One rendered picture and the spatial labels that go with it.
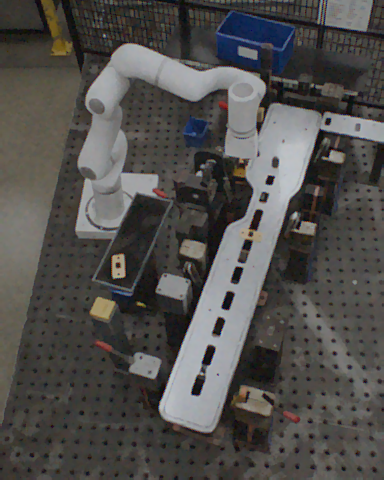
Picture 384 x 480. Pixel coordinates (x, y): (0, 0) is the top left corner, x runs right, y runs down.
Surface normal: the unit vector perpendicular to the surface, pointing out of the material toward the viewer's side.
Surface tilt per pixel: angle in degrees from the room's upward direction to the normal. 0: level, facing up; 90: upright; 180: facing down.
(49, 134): 0
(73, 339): 0
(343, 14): 90
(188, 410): 0
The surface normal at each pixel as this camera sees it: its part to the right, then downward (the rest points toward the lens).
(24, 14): -0.08, 0.81
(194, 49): -0.07, -0.57
